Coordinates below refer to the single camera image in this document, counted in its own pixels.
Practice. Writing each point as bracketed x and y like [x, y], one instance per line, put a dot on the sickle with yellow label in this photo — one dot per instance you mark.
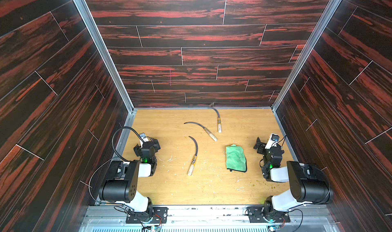
[219, 124]

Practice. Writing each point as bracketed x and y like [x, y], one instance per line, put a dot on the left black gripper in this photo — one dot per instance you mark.
[155, 145]

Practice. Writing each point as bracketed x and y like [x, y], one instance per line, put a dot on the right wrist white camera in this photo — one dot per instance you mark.
[272, 141]

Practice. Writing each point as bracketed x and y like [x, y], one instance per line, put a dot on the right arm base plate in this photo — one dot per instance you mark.
[260, 214]

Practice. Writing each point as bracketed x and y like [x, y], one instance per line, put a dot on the green microfibre rag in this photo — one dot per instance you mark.
[235, 159]

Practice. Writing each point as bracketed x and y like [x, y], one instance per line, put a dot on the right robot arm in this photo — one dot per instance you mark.
[308, 184]

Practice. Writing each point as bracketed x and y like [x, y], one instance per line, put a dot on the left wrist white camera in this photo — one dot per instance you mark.
[144, 138]

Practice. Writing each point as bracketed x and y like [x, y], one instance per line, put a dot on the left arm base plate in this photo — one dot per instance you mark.
[153, 215]

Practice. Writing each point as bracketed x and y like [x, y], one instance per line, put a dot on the wrist white camera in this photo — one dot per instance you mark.
[144, 138]
[272, 141]

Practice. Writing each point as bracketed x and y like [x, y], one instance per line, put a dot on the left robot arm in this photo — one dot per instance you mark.
[120, 183]

